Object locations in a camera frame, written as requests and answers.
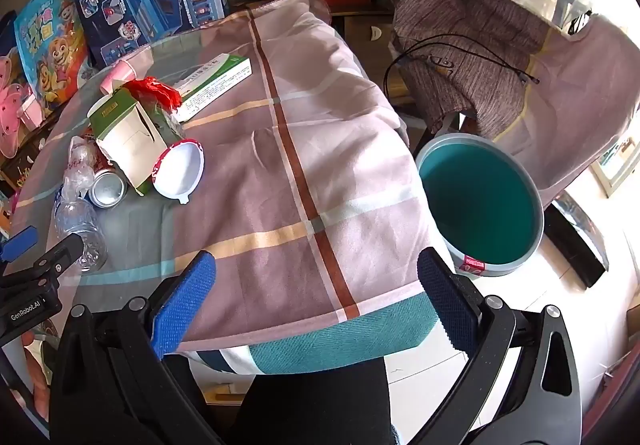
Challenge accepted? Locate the small pink box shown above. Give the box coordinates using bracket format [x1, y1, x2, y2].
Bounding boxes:
[20, 92, 41, 131]

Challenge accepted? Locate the aluminium drink can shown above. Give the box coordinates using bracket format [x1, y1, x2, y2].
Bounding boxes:
[87, 168, 128, 209]

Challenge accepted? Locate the red plastic scrap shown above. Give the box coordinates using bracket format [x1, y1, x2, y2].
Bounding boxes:
[127, 78, 182, 115]

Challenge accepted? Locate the pink plaid tablecloth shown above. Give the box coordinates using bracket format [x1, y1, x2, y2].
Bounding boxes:
[10, 0, 441, 376]

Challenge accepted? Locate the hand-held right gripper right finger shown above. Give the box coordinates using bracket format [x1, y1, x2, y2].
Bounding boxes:
[410, 247, 583, 445]

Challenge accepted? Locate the black cable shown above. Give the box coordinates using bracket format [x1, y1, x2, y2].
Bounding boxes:
[384, 34, 541, 98]

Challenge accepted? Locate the green and white medicine box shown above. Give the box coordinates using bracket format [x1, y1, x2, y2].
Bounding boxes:
[172, 54, 253, 123]

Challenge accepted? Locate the wooden cabinet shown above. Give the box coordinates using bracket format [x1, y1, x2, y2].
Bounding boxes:
[330, 10, 416, 106]

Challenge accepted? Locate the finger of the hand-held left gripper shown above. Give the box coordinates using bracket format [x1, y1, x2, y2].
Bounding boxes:
[0, 225, 38, 262]
[0, 233, 85, 291]

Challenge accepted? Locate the teal plastic bin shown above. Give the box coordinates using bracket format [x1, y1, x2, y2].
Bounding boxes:
[415, 134, 546, 277]

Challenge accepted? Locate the pink butterfly wings toy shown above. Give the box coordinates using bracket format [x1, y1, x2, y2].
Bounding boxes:
[0, 52, 38, 161]

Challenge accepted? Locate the cartoon puppy bag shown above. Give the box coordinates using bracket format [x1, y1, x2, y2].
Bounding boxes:
[12, 0, 93, 118]

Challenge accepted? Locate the green and white carton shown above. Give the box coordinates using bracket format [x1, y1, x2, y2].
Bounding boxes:
[92, 88, 186, 196]

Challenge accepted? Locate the crumpled clear plastic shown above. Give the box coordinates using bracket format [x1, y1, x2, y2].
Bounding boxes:
[62, 135, 101, 201]

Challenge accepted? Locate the grey-brown knit shirt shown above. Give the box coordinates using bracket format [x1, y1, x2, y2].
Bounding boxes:
[362, 0, 551, 141]

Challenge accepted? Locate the pink paper cup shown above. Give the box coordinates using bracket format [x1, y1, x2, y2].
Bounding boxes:
[99, 59, 138, 96]

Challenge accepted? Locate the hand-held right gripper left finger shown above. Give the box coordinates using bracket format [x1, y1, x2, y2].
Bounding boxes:
[50, 249, 226, 445]

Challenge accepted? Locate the clear plastic bottle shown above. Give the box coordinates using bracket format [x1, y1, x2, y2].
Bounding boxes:
[54, 198, 108, 272]

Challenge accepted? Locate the white bowl red rim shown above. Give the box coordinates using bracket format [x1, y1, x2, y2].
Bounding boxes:
[151, 139, 206, 207]

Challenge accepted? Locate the pink cloth with yellow stripe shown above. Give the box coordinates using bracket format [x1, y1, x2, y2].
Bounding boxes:
[492, 12, 640, 206]

